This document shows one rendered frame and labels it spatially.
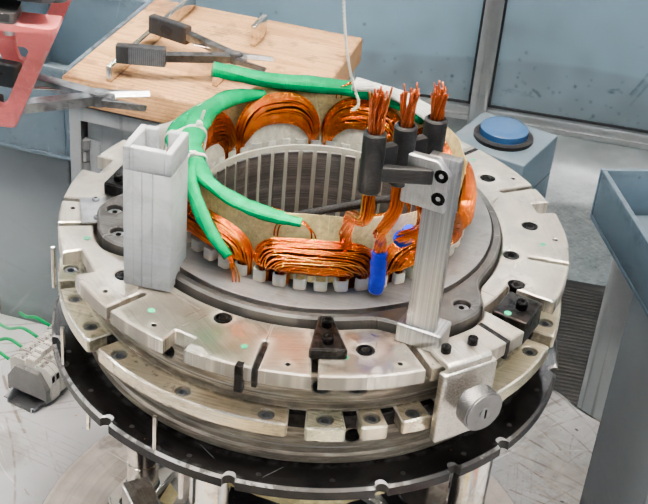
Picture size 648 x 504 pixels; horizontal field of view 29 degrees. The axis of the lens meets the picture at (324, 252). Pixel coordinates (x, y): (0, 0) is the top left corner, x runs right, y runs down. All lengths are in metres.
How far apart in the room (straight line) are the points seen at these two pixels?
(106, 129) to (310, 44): 0.20
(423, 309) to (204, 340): 0.12
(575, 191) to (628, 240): 2.28
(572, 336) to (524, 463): 1.53
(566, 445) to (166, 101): 0.46
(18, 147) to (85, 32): 0.17
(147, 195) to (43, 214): 0.48
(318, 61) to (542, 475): 0.40
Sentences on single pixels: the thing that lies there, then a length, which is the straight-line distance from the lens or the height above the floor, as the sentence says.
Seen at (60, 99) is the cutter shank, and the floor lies 1.17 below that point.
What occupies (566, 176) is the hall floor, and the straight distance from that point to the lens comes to 3.25.
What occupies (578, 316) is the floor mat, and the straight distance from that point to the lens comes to 2.70.
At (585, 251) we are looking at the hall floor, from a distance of 2.95.
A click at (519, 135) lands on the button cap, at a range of 1.05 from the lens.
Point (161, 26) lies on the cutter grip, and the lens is 1.07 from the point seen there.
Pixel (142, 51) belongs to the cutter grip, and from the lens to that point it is 1.02.
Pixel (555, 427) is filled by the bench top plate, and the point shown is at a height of 0.78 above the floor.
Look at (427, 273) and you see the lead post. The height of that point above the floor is 1.14.
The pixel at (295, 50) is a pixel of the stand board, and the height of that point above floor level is 1.06.
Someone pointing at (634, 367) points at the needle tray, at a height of 0.96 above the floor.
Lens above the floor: 1.50
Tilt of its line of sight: 32 degrees down
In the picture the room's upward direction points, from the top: 5 degrees clockwise
